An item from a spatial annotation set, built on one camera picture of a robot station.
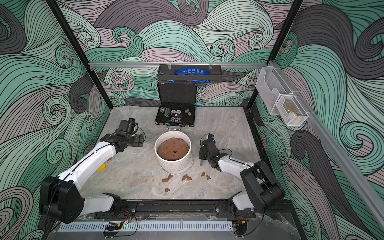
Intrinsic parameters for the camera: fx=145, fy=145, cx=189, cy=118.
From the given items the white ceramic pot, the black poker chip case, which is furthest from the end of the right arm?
the black poker chip case

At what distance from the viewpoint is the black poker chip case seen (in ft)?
3.57

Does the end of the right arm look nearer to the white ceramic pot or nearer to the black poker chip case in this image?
the white ceramic pot
